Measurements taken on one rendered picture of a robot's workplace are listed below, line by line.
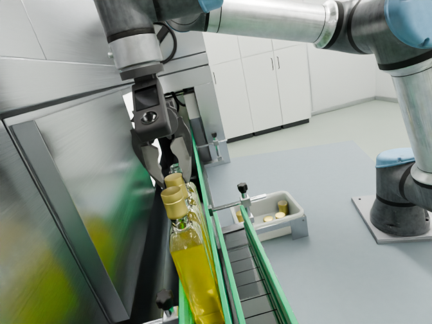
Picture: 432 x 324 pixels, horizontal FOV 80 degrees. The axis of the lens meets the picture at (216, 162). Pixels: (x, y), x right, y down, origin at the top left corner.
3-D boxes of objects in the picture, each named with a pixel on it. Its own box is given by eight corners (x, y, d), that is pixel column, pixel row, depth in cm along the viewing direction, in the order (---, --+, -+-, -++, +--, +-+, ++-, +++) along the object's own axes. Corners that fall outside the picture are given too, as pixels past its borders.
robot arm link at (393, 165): (400, 179, 83) (401, 139, 78) (441, 197, 70) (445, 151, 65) (366, 189, 81) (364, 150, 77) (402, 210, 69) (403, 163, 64)
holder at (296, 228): (220, 228, 99) (215, 211, 97) (288, 209, 101) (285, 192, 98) (227, 258, 83) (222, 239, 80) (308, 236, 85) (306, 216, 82)
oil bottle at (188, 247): (195, 305, 54) (166, 220, 47) (222, 297, 54) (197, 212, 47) (197, 330, 49) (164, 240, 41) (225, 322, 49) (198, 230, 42)
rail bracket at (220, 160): (203, 175, 141) (193, 136, 133) (233, 168, 142) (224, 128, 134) (204, 179, 137) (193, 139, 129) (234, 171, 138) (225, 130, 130)
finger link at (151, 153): (168, 179, 53) (161, 134, 50) (166, 191, 47) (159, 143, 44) (152, 180, 52) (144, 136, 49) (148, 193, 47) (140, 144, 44)
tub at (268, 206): (233, 223, 100) (228, 204, 96) (288, 208, 101) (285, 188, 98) (243, 253, 83) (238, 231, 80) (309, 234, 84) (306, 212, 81)
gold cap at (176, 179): (170, 195, 50) (164, 175, 49) (188, 190, 50) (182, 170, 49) (170, 204, 47) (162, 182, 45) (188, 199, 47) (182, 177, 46)
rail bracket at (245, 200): (213, 228, 77) (203, 191, 73) (267, 213, 78) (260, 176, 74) (215, 234, 74) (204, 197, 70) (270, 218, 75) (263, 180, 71)
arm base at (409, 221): (407, 204, 86) (409, 177, 83) (443, 231, 72) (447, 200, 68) (360, 211, 88) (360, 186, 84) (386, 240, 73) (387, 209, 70)
